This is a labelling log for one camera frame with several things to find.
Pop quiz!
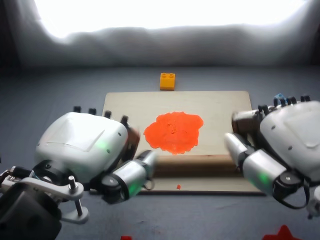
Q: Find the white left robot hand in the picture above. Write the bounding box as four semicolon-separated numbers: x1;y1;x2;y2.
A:
34;106;159;205

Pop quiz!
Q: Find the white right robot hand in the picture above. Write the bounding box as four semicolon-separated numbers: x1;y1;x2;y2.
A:
223;94;320;201

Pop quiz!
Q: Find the wooden rolling pin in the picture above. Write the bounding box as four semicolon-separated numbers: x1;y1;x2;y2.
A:
151;154;238;177

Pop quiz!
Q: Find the grey table cloth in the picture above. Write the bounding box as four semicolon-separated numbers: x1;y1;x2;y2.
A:
0;65;320;240

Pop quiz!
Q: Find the red flat toy piece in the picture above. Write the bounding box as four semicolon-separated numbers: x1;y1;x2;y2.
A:
261;224;297;240

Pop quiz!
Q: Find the flat orange dough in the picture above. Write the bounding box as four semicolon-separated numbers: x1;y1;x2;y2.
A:
143;111;205;156

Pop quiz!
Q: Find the light wooden board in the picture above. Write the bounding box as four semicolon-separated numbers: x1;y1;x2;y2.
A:
89;90;267;196

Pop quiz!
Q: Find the orange toy block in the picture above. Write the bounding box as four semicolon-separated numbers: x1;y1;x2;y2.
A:
159;72;177;91

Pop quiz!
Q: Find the white backdrop sheet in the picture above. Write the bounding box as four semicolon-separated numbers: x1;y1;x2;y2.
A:
0;0;320;70

